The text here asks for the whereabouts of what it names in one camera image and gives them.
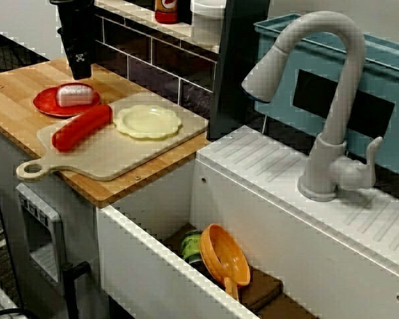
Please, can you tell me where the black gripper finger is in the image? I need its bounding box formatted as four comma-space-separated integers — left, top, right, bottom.
68, 51, 93, 81

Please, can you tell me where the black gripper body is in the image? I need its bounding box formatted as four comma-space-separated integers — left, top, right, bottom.
57, 25, 96, 58

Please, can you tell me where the white and red toy sushi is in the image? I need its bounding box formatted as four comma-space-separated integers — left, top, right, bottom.
55, 83, 95, 108

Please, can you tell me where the red toy sausage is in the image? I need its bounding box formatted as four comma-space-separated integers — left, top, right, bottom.
51, 103, 114, 153

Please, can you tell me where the red round plate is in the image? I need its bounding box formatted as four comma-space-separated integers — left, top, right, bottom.
32, 85, 102, 118

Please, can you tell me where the wooden kitchen countertop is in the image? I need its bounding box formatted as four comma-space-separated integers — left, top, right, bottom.
0, 58, 213, 209

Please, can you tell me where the pale yellow scalloped plate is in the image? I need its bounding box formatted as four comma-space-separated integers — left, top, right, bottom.
112, 104, 184, 140

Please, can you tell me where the red ketchup bottle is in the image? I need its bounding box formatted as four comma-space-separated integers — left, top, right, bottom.
154, 0, 180, 24

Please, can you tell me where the dark tiled backsplash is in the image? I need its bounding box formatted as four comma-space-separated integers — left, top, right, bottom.
94, 0, 220, 122

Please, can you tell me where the white plastic cup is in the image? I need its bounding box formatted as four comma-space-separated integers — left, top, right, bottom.
190, 0, 227, 47

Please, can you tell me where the wide dark kitchen panel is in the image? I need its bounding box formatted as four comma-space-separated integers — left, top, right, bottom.
208, 0, 271, 140

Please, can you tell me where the green toy can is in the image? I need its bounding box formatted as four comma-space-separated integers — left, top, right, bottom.
181, 232, 203, 265

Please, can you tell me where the black tape patch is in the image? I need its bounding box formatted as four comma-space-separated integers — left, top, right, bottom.
292, 68, 396, 136

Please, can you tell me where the orange toy strainer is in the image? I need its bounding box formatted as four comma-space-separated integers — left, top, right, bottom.
199, 223, 252, 300

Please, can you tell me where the white toy sink unit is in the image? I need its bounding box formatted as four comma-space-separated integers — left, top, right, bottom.
94, 124, 399, 319

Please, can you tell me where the grey toy faucet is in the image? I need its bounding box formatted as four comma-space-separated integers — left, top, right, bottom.
241, 10, 385, 203

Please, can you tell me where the teal plastic bin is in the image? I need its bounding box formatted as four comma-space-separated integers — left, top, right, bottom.
252, 13, 399, 173

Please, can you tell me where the black wire mesh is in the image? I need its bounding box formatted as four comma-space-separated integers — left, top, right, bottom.
0, 28, 51, 76

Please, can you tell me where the beige cutting board with handle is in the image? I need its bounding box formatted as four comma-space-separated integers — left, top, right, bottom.
15, 92, 209, 183

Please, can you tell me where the black bar handle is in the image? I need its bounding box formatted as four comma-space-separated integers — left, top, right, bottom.
61, 261, 91, 319

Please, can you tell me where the black cable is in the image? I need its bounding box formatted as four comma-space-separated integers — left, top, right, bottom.
0, 308, 34, 319

